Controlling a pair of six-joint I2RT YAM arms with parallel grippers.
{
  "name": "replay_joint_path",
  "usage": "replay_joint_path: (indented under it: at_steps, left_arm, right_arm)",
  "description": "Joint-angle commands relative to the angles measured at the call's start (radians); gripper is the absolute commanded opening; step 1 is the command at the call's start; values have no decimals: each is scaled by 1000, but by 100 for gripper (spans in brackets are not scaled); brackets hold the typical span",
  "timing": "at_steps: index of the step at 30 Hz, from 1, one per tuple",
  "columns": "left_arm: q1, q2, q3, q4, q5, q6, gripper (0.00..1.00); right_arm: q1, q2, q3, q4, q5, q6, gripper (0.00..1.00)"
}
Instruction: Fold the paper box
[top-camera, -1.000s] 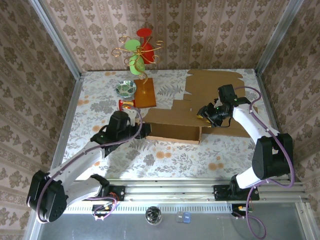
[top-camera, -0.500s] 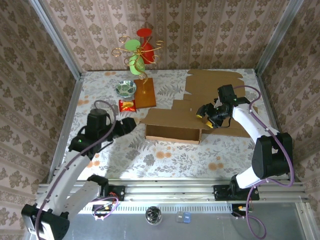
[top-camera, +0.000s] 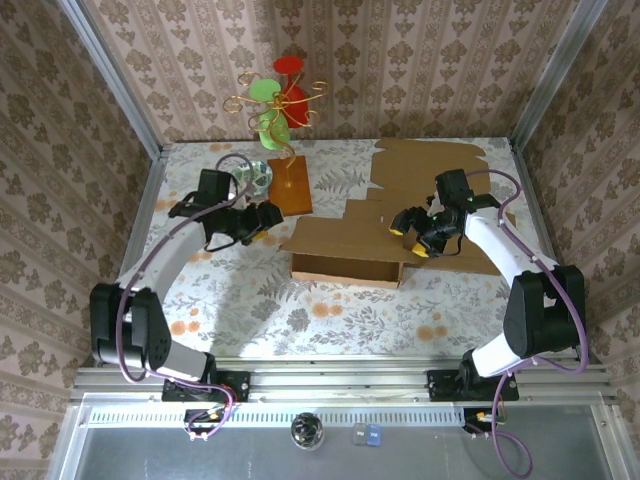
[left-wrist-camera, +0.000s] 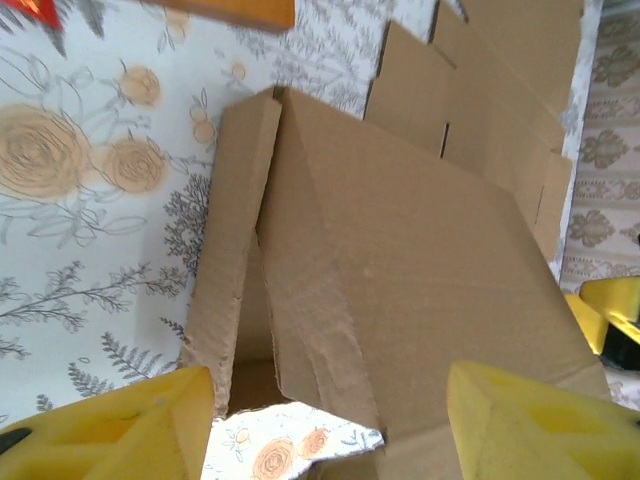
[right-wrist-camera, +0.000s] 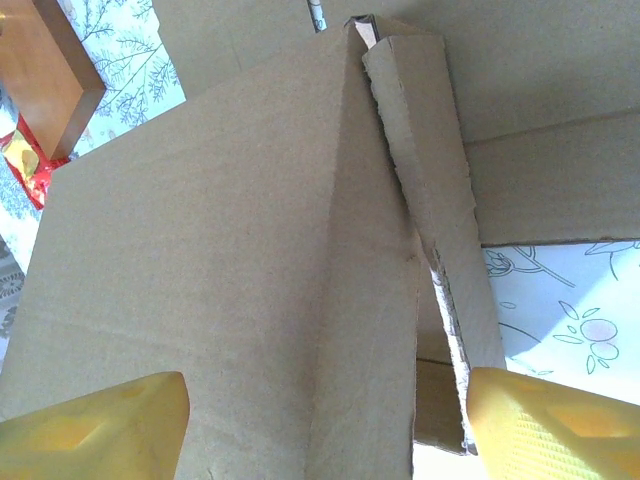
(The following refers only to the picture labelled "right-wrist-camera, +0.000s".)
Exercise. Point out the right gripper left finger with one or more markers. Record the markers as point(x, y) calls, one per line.
point(90, 440)

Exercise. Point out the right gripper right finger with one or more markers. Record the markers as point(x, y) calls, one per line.
point(550, 435)

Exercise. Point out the brown cardboard mailer box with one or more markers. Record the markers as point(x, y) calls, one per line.
point(550, 75)
point(200, 225)

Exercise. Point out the floral table cloth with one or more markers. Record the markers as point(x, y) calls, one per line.
point(550, 280)

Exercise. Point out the red snack packet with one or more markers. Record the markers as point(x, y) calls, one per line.
point(25, 160)

